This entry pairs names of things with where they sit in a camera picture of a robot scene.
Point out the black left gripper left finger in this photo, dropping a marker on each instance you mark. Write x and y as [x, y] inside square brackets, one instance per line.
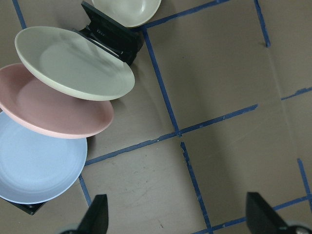
[95, 220]

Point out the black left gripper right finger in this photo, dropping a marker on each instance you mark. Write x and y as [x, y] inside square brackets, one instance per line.
[261, 218]

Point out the light blue plate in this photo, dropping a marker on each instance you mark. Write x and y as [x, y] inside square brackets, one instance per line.
[35, 168]

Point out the pink plate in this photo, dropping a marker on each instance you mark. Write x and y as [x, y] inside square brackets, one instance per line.
[40, 108]

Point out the pale green plate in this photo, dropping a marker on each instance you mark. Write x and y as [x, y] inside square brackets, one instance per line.
[71, 64]

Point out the black dish rack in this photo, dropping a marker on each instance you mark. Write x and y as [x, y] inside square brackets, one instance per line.
[103, 32]

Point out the cream bowl by rack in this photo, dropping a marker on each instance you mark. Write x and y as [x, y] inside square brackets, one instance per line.
[129, 13]

